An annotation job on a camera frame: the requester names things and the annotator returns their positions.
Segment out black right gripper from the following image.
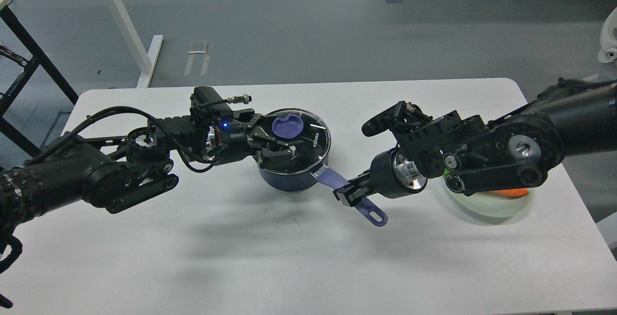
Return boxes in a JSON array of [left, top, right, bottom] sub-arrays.
[[334, 146, 428, 207]]

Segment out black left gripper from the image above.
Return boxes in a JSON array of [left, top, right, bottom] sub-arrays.
[[215, 109, 305, 171]]

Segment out dark blue saucepan purple handle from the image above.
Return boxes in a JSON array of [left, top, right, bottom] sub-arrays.
[[258, 158, 389, 227]]

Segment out glass pot lid purple knob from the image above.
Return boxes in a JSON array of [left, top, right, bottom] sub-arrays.
[[253, 108, 332, 176]]

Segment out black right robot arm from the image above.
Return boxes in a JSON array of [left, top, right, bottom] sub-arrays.
[[334, 78, 617, 207]]

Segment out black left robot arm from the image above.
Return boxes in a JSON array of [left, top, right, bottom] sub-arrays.
[[1, 101, 306, 272]]

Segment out pale green glass plate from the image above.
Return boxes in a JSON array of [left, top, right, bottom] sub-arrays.
[[435, 177, 534, 219]]

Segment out orange toy carrot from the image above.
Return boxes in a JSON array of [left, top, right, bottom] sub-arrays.
[[458, 188, 530, 199]]

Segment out black metal rack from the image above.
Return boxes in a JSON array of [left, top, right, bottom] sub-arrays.
[[0, 0, 79, 157]]

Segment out white office chair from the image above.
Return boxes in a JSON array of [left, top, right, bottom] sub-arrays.
[[583, 8, 617, 83]]

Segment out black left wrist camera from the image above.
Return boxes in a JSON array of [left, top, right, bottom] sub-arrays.
[[189, 86, 255, 128]]

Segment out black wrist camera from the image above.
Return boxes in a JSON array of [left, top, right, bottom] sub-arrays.
[[361, 101, 433, 137], [189, 86, 255, 128]]

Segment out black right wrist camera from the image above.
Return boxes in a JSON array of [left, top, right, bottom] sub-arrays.
[[361, 101, 433, 137]]

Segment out white desk frame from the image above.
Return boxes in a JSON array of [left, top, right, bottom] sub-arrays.
[[0, 0, 164, 89]]

